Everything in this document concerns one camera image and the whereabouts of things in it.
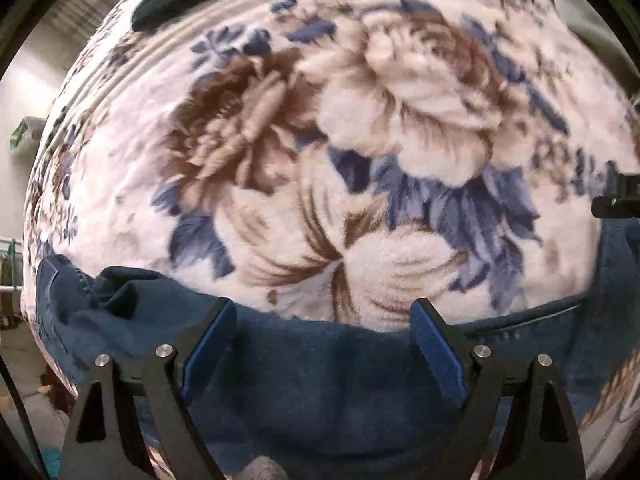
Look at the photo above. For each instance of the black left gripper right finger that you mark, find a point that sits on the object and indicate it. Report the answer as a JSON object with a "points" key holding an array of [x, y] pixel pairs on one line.
{"points": [[541, 439]]}

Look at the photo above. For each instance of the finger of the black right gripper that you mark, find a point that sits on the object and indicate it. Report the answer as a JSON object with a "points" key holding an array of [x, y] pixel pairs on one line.
{"points": [[621, 199]]}

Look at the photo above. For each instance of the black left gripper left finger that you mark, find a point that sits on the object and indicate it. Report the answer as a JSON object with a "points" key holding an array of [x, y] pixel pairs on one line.
{"points": [[105, 440]]}

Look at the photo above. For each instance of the blue denim jeans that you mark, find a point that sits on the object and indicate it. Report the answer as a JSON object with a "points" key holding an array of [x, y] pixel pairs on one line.
{"points": [[332, 401]]}

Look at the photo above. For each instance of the floral fleece blanket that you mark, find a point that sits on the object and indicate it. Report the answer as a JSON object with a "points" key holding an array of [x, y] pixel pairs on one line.
{"points": [[333, 160]]}

